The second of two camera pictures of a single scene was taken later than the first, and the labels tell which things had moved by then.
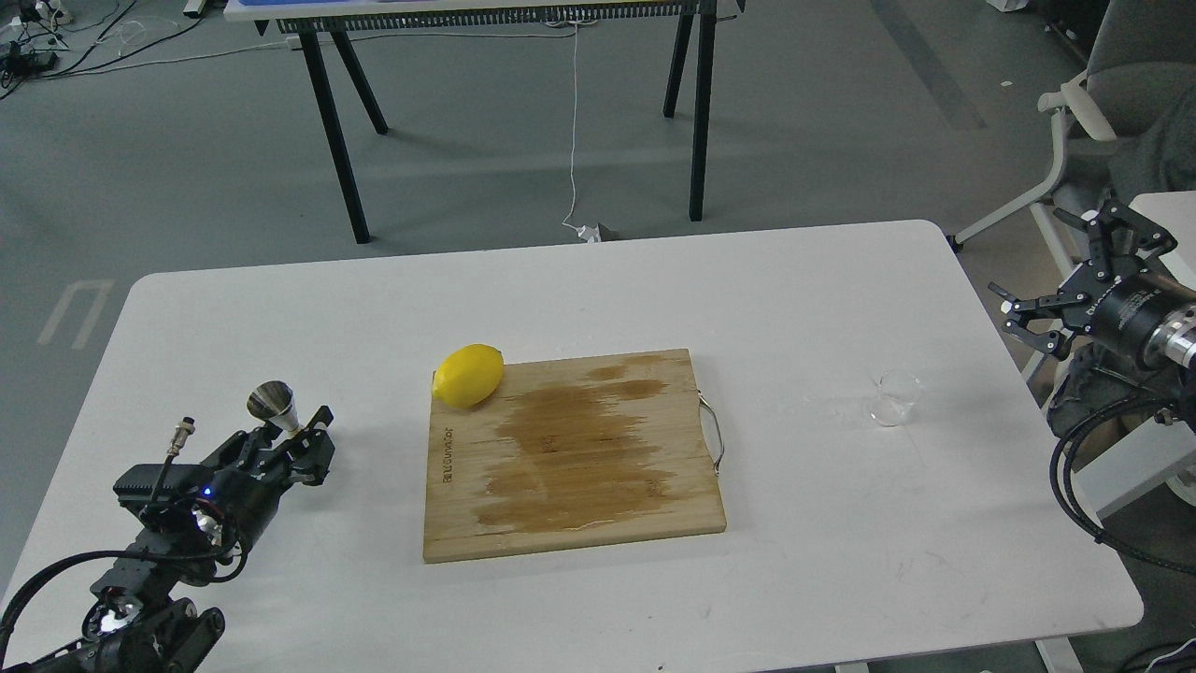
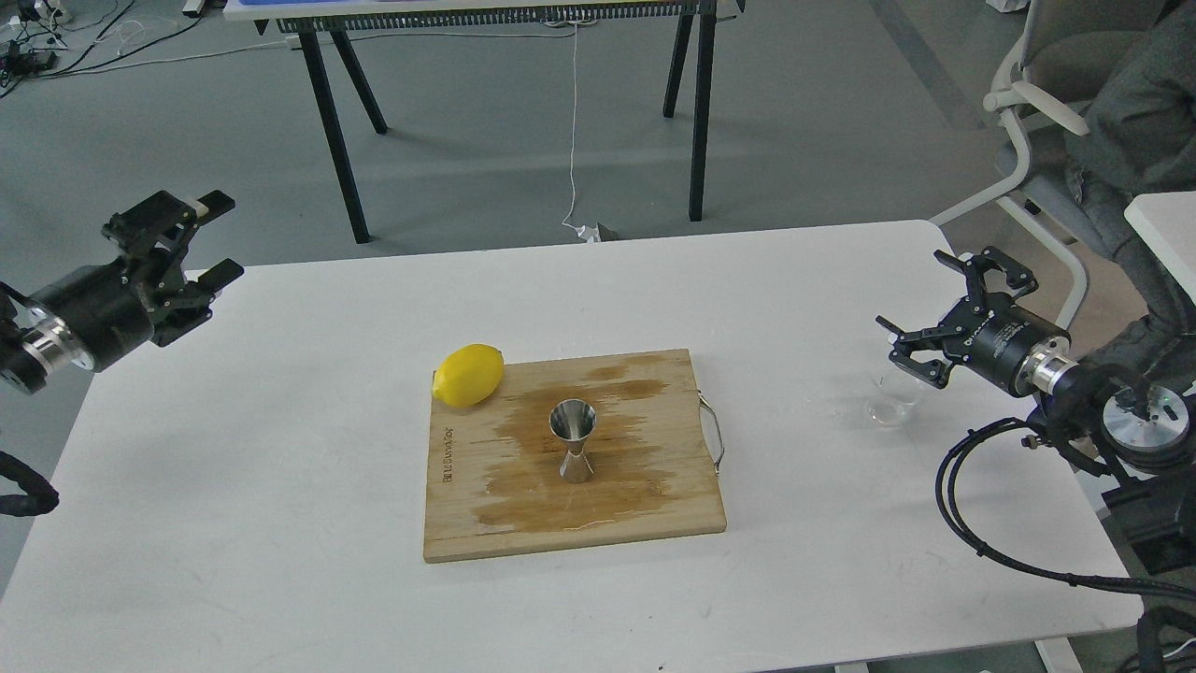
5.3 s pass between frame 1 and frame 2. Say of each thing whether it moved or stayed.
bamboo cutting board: stayed
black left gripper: moved
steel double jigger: moved
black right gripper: moved
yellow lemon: stayed
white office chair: moved
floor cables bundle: stayed
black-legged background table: stayed
